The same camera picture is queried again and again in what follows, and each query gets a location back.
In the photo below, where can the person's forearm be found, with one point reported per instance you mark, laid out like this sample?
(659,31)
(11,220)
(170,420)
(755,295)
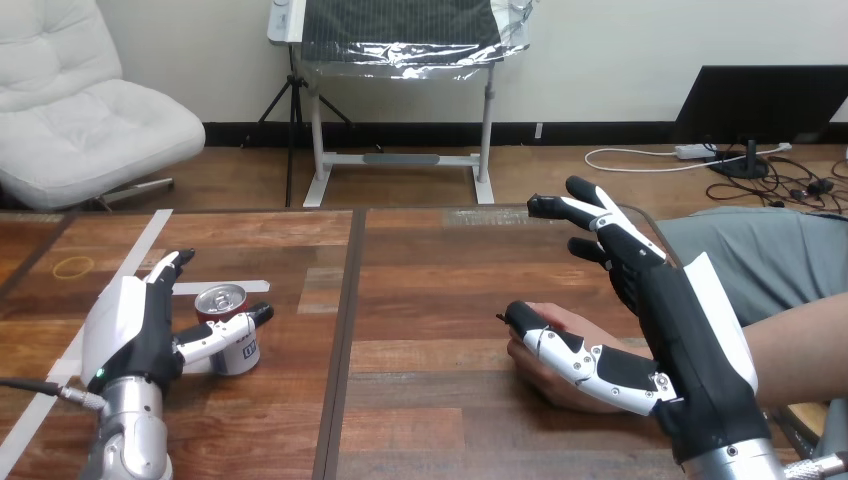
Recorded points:
(802,351)

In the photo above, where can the foil sheet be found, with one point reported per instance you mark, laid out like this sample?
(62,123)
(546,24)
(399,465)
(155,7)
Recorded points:
(397,33)

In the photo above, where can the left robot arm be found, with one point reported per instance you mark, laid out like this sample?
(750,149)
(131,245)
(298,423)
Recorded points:
(132,430)

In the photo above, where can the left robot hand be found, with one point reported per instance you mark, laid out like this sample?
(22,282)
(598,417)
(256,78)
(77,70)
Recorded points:
(129,331)

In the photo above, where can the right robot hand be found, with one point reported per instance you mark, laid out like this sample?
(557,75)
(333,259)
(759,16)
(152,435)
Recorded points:
(696,371)

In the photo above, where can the white cushioned chair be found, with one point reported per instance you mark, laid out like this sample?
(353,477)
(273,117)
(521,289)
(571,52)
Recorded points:
(79,126)

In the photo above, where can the white desk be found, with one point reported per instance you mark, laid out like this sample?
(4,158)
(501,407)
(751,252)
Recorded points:
(397,160)

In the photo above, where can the dark screen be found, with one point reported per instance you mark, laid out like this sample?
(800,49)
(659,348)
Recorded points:
(762,99)

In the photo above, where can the person's hand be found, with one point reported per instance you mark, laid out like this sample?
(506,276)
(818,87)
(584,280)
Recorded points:
(576,324)

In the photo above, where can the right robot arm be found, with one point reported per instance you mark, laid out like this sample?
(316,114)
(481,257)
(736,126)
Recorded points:
(735,464)

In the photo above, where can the red and white drink can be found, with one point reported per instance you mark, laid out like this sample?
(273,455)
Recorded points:
(222,301)

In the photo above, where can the white power strip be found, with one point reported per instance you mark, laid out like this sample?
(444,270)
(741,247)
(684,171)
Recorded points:
(692,152)

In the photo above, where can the person's body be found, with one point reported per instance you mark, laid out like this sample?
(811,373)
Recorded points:
(762,265)

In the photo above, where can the black tripod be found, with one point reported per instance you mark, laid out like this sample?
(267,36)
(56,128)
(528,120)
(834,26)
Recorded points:
(291,119)

